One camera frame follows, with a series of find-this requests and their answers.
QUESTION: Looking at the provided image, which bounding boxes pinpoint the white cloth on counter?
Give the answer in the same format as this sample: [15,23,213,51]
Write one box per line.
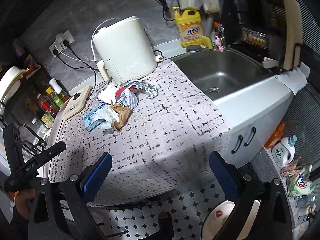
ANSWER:
[276,67,308,95]

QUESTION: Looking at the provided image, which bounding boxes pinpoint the black dish rack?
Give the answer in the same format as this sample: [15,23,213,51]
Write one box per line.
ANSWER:
[222,0,286,71]

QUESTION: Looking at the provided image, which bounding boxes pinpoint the person's left hand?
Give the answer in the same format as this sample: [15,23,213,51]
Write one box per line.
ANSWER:
[7,189,36,219]

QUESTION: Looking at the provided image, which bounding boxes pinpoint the white cabinet doors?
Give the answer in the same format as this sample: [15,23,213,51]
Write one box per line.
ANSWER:
[226,92,294,169]

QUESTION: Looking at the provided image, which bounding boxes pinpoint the white air fryer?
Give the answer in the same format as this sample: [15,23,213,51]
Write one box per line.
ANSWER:
[91,16,157,85]

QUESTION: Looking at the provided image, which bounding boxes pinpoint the wooden cutting board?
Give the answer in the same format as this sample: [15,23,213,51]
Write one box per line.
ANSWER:
[283,0,303,70]

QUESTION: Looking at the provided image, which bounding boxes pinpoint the round white trash bin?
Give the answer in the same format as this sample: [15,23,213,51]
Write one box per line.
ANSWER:
[201,199,262,240]

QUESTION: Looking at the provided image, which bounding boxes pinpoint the black spice rack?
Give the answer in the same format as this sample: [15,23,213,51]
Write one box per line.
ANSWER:
[0,55,71,156]

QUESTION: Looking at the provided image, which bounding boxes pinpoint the white laundry detergent bottle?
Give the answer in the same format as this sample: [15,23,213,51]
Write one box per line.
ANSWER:
[271,135,297,168]

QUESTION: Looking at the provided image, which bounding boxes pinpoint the white tissue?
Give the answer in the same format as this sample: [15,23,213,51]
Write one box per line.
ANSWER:
[98,84,119,105]

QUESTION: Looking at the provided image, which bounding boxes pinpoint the green white refill pouch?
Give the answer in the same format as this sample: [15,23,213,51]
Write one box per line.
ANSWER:
[286,165,315,197]

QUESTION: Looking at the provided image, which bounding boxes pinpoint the red white wrapper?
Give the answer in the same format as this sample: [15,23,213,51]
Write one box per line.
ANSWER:
[116,85,138,109]

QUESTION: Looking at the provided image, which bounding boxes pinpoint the silver foil snack wrapper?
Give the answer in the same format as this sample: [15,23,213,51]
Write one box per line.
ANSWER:
[124,80,158,99]

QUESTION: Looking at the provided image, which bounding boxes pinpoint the stainless steel sink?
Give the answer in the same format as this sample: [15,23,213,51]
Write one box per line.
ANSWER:
[171,49,273,101]

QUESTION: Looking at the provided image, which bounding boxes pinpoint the brown paper bag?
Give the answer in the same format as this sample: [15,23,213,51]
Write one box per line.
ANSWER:
[111,103,132,131]

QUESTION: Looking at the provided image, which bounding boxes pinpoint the orange cleaner bottle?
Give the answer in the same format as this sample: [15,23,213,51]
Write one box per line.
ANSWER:
[264,122,286,148]

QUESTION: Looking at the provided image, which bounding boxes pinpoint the patterned white tablecloth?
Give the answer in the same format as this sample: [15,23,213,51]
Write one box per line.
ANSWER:
[46,60,230,206]

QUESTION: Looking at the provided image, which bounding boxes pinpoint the blue white medicine box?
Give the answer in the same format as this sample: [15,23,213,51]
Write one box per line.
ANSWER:
[83,104,112,132]

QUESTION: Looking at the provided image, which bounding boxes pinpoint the white wall power outlet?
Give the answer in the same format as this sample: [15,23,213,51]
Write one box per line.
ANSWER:
[49,30,75,58]

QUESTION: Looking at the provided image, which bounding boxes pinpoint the yellow dish soap bottle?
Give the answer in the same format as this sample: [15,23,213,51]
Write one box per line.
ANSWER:
[172,7,213,49]

